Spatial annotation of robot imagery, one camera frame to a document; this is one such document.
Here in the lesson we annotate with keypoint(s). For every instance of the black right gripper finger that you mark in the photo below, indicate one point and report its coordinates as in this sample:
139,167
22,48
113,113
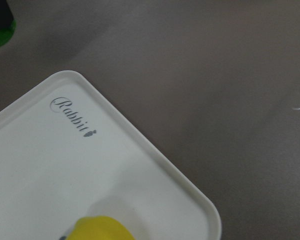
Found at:
6,16

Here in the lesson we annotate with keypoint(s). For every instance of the green lime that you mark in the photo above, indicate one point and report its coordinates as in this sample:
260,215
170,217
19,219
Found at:
7,33

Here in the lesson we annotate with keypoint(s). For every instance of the yellow lemon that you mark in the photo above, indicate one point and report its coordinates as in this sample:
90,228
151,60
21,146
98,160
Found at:
98,228

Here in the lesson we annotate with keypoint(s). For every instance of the white rabbit tray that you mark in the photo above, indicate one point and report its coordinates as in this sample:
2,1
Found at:
67,153

